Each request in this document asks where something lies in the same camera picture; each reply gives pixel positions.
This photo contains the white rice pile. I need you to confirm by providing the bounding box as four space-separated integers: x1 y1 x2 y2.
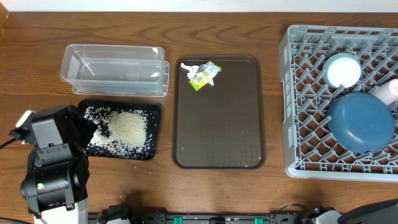
83 106 155 157

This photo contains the yellow snack wrapper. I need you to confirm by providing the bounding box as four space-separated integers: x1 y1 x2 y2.
189 61 222 91

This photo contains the light blue bowl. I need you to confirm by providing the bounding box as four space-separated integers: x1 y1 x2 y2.
323 53 361 88

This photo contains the dark blue bowl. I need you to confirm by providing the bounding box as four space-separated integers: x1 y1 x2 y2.
327 92 396 154

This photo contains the pink cup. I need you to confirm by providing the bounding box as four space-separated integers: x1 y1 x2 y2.
372 79 398 106

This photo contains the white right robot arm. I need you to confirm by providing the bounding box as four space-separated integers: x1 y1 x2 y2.
297 199 397 224

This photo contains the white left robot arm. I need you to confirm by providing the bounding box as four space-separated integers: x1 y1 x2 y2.
16 105 97 218

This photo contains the black waste tray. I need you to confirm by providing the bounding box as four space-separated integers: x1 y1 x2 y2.
76 99 162 161

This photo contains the grey dishwasher rack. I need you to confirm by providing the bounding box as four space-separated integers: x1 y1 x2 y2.
279 25 397 182

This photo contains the clear plastic bin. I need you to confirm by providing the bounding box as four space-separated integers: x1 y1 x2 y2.
60 44 170 97

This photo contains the brown serving tray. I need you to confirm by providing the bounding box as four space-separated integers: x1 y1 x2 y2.
172 55 267 170

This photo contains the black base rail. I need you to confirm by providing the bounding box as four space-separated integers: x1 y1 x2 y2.
88 204 306 224

